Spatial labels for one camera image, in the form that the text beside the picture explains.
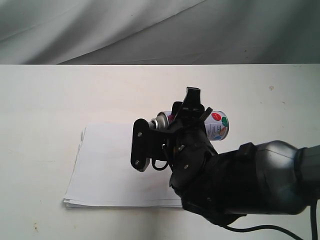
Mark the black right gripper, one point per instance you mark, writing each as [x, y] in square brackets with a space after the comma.
[187, 147]

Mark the silver spray paint can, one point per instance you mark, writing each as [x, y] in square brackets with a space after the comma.
[216, 124]

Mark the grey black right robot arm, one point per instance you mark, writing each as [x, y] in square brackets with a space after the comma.
[271, 178]

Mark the white paper stack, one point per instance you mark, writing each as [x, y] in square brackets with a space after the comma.
[103, 175]

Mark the grey backdrop cloth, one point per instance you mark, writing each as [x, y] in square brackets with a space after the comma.
[159, 32]

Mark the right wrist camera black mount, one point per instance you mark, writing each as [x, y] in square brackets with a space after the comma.
[149, 146]

